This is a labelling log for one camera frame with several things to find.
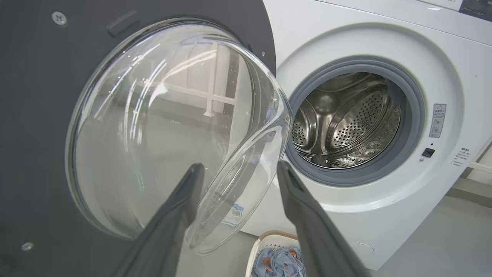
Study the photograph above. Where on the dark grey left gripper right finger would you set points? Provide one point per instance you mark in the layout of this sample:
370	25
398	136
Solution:
319	238

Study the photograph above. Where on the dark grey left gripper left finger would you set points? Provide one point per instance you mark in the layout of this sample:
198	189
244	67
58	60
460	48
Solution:
169	231

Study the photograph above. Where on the blue orange-print garment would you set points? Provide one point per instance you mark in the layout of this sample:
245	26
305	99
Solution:
278	263

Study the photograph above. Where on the black round glass washer door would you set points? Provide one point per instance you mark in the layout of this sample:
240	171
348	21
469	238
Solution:
38	134

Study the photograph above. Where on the cream basket with brown rim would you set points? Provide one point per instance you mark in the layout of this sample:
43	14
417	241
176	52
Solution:
255	246

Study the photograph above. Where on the black door latch socket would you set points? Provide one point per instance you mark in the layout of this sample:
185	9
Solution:
428	152

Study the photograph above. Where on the grey rubber door gasket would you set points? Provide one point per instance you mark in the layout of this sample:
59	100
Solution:
413	115

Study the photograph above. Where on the white front-load washing machine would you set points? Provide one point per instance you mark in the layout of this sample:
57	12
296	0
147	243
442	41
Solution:
453	69

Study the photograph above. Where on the round white filter cover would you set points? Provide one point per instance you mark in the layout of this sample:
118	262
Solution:
363	252

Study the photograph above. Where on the steel perforated washer drum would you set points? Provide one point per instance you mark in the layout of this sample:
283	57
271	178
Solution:
346	123

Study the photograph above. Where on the printed text sticker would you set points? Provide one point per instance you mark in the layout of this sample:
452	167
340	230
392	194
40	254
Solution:
461	157

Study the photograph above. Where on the grey warning sticker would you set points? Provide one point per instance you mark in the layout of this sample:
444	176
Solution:
437	120

